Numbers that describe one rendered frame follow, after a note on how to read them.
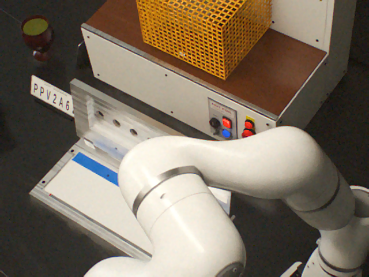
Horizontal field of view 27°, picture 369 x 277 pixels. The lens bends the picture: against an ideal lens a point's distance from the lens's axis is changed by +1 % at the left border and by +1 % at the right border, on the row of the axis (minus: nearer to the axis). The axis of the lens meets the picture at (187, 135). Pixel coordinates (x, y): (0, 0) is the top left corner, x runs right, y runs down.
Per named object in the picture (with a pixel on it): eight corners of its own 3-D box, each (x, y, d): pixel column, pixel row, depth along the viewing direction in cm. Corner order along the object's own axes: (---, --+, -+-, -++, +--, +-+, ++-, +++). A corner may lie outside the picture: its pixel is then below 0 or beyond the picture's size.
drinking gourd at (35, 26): (26, 47, 209) (15, 18, 200) (56, 38, 210) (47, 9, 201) (31, 68, 204) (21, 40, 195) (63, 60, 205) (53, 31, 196)
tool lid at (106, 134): (69, 82, 172) (74, 78, 173) (77, 139, 186) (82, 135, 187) (233, 168, 155) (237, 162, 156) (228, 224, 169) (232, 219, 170)
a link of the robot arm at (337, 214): (235, 153, 116) (293, 209, 142) (305, 224, 107) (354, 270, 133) (277, 111, 116) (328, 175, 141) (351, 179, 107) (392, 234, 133)
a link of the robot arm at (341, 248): (305, 240, 137) (342, 277, 132) (320, 192, 128) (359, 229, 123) (340, 220, 141) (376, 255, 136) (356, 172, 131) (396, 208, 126)
